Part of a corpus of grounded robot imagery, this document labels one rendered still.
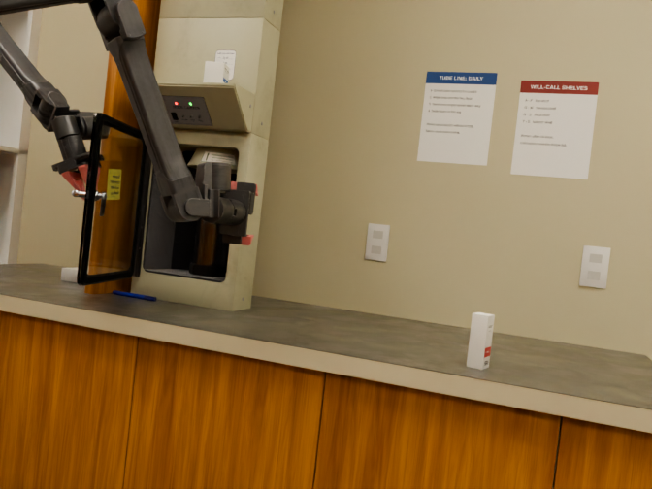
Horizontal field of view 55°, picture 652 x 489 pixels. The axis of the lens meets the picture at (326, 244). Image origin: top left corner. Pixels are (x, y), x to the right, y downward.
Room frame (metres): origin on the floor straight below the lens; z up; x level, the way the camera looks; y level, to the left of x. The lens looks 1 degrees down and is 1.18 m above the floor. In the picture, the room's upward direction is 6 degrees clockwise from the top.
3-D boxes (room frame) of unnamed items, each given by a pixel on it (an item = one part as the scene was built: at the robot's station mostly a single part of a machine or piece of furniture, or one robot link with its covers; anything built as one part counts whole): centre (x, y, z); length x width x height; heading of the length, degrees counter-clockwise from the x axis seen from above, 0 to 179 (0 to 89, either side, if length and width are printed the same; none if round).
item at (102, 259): (1.56, 0.54, 1.19); 0.30 x 0.01 x 0.40; 175
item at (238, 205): (1.37, 0.22, 1.20); 0.07 x 0.07 x 0.10; 71
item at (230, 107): (1.62, 0.39, 1.46); 0.32 x 0.11 x 0.10; 71
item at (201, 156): (1.76, 0.33, 1.34); 0.18 x 0.18 x 0.05
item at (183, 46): (1.79, 0.34, 1.32); 0.32 x 0.25 x 0.77; 71
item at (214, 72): (1.60, 0.33, 1.54); 0.05 x 0.05 x 0.06; 85
